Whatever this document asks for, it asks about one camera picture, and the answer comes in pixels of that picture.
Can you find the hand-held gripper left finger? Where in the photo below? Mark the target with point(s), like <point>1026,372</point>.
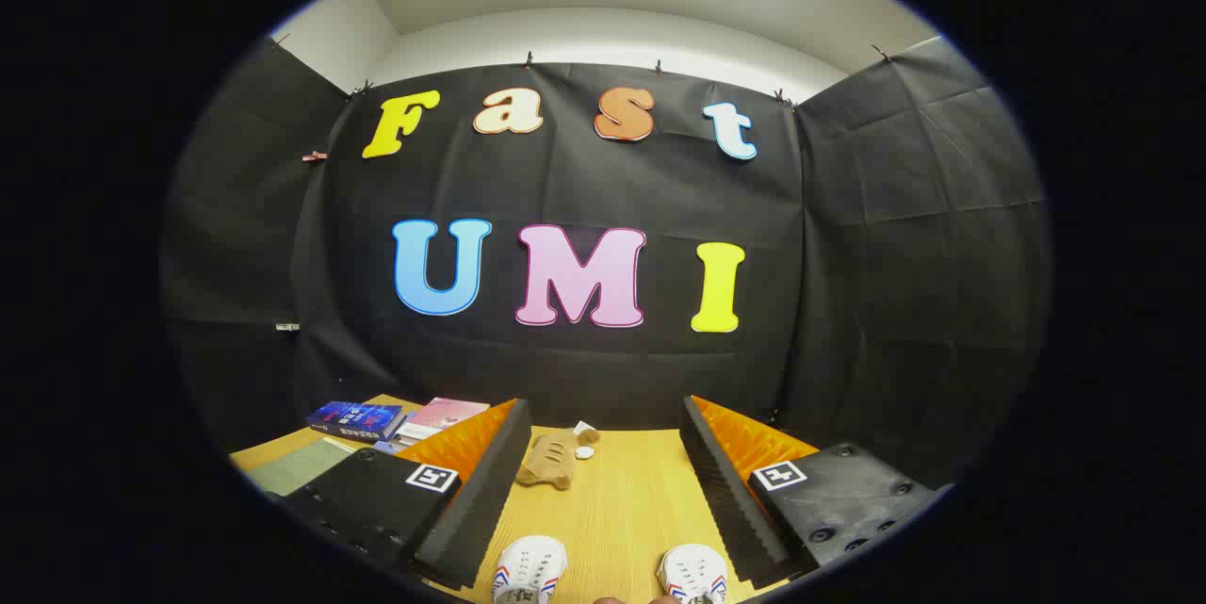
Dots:
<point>480,500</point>

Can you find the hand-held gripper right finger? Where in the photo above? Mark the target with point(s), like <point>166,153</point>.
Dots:
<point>730,500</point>

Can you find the white canvas shoe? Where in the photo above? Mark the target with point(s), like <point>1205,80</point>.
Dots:
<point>528,566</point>
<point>692,571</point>

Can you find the beige fabric storage box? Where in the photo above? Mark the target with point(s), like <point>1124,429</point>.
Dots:
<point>301,467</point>

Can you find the brown plush toy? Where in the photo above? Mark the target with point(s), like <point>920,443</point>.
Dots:
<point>546,463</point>

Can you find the pink cover book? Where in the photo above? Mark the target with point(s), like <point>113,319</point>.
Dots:
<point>443,413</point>

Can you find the light blue book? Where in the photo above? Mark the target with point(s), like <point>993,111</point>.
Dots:
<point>386,446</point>

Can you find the small white paper tag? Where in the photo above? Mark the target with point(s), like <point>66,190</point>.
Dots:
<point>584,427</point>

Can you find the dark blue book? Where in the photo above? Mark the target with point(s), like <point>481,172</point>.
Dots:
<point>353,417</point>

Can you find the black backdrop cloth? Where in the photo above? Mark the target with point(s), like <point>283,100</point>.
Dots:
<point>565,189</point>

